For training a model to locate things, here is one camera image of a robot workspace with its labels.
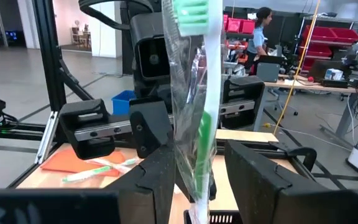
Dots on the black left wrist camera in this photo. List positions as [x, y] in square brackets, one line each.
[151, 59]

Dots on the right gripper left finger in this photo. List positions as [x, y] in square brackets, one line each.
[135, 199]

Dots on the red plastic storage bin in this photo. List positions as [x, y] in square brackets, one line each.
[319, 33]
[346, 35]
[233, 25]
[247, 26]
[319, 51]

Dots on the blue plastic bin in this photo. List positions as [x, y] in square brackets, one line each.
[121, 104]

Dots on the green toothbrush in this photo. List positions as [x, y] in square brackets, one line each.
[204, 140]
[85, 174]

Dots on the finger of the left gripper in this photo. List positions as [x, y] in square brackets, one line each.
[151, 124]
[186, 130]

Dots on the grey monitor back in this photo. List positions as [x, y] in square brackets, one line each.
[267, 72]

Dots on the silver metal frame bracket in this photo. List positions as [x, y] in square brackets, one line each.
[47, 137]

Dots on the black curved frame hook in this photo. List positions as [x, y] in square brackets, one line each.
[303, 154]

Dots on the black plastic slotted basket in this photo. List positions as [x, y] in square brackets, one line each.
[228, 213]

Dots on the person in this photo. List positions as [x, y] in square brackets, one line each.
[258, 39]

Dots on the flat orange plastic lid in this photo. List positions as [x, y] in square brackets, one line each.
[61, 163]

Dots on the black laptop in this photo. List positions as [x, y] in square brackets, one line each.
[322, 67]

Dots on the wooden desk grey legs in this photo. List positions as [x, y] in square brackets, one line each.
[306, 86]

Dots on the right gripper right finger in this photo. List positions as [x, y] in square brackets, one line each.
[259, 193]

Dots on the small white box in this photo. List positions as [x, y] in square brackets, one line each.
[333, 74]

